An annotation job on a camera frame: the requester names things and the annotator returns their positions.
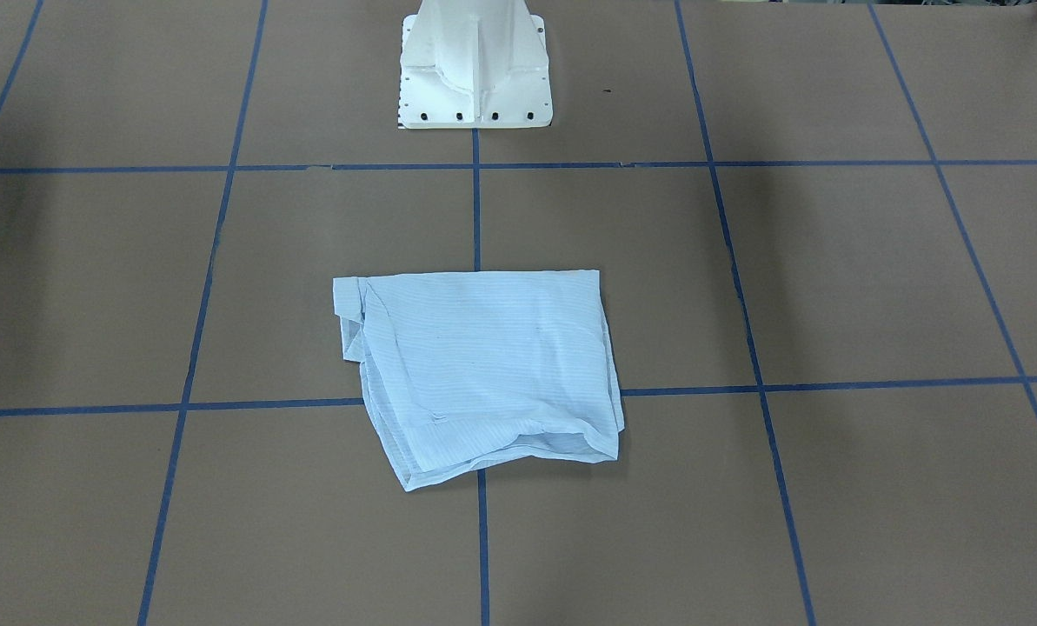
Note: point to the light blue button-up shirt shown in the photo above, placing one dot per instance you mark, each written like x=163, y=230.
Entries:
x=462, y=371

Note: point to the white pedestal column base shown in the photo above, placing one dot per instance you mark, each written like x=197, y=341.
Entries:
x=474, y=65

